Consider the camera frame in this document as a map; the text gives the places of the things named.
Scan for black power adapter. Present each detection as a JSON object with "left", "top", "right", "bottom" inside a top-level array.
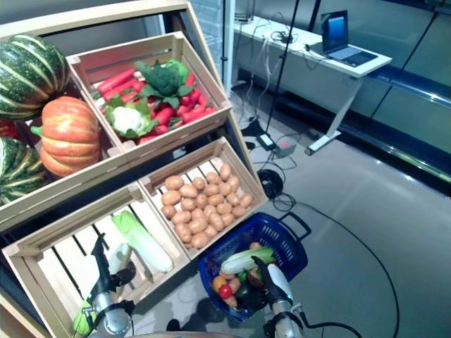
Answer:
[{"left": 256, "top": 132, "right": 278, "bottom": 151}]

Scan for black cable bundle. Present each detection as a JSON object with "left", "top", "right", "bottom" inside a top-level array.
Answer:
[{"left": 269, "top": 30, "right": 300, "bottom": 45}]

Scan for orange pumpkin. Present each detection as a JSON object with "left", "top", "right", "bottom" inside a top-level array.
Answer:
[{"left": 30, "top": 96, "right": 103, "bottom": 178}]

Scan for large green striped pumpkin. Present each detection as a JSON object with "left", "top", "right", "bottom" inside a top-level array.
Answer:
[{"left": 0, "top": 33, "right": 71, "bottom": 123}]

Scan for white desk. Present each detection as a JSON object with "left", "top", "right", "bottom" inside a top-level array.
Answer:
[{"left": 234, "top": 15, "right": 393, "bottom": 156}]

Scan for small green striped pumpkin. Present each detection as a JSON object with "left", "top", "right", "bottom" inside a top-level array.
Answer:
[{"left": 0, "top": 136, "right": 50, "bottom": 207}]

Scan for long black floor cable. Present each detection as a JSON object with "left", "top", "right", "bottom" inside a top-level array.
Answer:
[{"left": 273, "top": 192, "right": 401, "bottom": 338}]

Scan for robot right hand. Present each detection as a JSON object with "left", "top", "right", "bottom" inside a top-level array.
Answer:
[{"left": 251, "top": 256, "right": 295, "bottom": 306}]

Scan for grey box with red button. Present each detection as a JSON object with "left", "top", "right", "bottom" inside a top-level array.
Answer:
[{"left": 273, "top": 139, "right": 297, "bottom": 158}]

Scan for large napa cabbage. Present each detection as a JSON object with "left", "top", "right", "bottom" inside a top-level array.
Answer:
[{"left": 111, "top": 210, "right": 174, "bottom": 274}]

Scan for wooden crate with cabbage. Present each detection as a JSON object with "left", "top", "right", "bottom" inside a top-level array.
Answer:
[{"left": 1, "top": 182, "right": 193, "bottom": 338}]

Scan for blue plastic shopping basket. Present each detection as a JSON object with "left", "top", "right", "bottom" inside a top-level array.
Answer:
[{"left": 197, "top": 212, "right": 313, "bottom": 323}]

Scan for red vegetable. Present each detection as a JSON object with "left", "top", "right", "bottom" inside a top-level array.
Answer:
[{"left": 0, "top": 118, "right": 18, "bottom": 139}]

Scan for green broccoli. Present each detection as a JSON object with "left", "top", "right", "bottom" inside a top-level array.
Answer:
[{"left": 135, "top": 60, "right": 194, "bottom": 109}]

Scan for white hanging cables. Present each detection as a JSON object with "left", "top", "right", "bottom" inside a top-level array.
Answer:
[{"left": 242, "top": 17, "right": 279, "bottom": 99}]

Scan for white cauliflower with leaves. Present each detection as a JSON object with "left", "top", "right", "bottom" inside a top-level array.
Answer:
[{"left": 104, "top": 94, "right": 159, "bottom": 139}]

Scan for wooden display shelf stand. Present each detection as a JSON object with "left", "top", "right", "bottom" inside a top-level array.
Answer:
[{"left": 0, "top": 0, "right": 269, "bottom": 338}]

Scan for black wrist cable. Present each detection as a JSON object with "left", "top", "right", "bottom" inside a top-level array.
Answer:
[{"left": 299, "top": 309, "right": 362, "bottom": 338}]

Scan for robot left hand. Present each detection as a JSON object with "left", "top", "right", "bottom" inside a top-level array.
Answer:
[{"left": 89, "top": 232, "right": 137, "bottom": 295}]

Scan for bright green soft item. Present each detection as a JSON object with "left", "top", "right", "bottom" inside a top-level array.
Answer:
[{"left": 73, "top": 298, "right": 97, "bottom": 336}]

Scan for coiled black cable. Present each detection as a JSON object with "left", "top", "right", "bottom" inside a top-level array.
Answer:
[{"left": 257, "top": 168, "right": 285, "bottom": 198}]

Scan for wooden crate with carrots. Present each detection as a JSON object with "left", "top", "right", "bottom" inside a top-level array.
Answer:
[{"left": 66, "top": 30, "right": 233, "bottom": 155}]

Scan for long orange carrot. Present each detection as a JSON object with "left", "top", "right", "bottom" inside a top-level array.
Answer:
[
  {"left": 102, "top": 79, "right": 145, "bottom": 102},
  {"left": 97, "top": 68, "right": 137, "bottom": 94}
]

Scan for light green cabbage head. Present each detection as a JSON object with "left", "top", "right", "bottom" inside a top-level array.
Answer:
[{"left": 165, "top": 58, "right": 190, "bottom": 84}]

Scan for open laptop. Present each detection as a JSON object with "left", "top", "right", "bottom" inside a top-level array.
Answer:
[{"left": 320, "top": 9, "right": 379, "bottom": 68}]

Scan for wooden crate with potatoes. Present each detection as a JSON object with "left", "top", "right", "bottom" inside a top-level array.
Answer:
[{"left": 138, "top": 136, "right": 269, "bottom": 261}]

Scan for black tripod stand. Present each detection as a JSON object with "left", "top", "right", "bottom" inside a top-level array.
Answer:
[{"left": 242, "top": 0, "right": 300, "bottom": 139}]

